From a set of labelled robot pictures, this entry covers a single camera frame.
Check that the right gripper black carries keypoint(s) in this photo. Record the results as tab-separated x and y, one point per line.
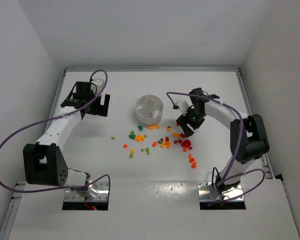
188	122

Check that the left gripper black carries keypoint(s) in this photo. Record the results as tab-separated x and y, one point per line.
100	105

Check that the orange arch lego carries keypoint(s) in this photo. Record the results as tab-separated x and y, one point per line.
176	135

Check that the red round lego piece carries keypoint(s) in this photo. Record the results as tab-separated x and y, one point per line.
186	143

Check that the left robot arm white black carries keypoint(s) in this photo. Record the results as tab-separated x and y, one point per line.
44	163

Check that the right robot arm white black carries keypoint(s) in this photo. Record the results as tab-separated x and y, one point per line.
248	137

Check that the white round divided container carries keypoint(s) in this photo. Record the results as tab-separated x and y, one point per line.
149	110

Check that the orange lego stack right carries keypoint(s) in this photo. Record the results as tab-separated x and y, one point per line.
192	161

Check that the dark green lego brick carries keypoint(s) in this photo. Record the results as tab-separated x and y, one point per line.
140	128

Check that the yellow orange lego cluster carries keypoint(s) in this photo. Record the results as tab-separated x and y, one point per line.
139	138

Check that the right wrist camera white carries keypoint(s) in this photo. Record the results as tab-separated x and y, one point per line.
182	106

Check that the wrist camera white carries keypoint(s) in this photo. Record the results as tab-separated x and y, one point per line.
182	106
97	85

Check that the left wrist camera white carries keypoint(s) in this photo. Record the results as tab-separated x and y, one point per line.
97	85

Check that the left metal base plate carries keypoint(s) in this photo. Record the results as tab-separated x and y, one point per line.
98	192

